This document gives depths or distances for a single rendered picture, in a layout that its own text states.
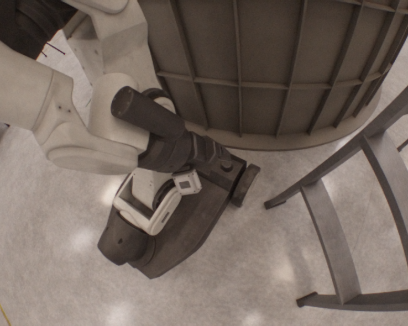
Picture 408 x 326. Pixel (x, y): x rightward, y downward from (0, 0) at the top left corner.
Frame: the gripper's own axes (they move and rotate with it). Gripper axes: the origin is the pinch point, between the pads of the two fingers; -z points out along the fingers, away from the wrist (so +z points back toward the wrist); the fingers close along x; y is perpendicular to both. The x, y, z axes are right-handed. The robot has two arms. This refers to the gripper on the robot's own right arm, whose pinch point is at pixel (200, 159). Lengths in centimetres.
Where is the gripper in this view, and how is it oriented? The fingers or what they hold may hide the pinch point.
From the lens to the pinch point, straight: 43.6
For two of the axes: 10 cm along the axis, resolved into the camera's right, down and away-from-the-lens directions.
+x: 8.8, -2.0, -4.3
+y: -1.1, -9.6, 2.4
